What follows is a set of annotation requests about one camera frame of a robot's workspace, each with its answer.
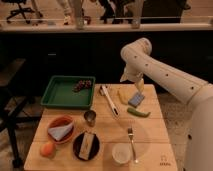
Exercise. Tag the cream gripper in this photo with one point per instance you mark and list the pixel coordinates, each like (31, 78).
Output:
(137, 79)

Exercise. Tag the yellow banana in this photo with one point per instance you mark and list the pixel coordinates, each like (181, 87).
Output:
(122, 97)

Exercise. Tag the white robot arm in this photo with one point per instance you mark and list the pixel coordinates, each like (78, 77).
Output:
(190, 90)

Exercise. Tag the small metal cup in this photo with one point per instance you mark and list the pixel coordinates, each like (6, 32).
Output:
(90, 117)

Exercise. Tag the white paper cup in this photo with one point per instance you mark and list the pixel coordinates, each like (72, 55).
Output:
(121, 153)

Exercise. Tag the blue sponge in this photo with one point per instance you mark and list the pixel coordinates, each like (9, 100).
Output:
(136, 99)

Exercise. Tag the dark red grapes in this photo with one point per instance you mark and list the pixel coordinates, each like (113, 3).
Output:
(82, 84)

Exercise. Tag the silver fork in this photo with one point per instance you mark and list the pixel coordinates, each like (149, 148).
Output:
(131, 137)

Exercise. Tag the green plastic tray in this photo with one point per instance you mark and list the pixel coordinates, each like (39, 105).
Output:
(59, 93)

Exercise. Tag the wooden block on plate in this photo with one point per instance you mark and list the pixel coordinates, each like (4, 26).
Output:
(86, 145)

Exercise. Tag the orange bowl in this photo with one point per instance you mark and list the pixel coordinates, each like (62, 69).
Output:
(61, 121)

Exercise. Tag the black round plate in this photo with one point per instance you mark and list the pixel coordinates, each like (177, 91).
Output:
(77, 145)

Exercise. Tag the white folded napkin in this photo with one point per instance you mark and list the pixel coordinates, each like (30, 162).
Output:
(57, 133)

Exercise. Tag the orange fruit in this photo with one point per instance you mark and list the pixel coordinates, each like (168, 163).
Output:
(48, 149)

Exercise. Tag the dark side chair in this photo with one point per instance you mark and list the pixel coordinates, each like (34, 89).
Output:
(10, 108)

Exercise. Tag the black office chair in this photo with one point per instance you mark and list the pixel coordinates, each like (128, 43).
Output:
(22, 11)

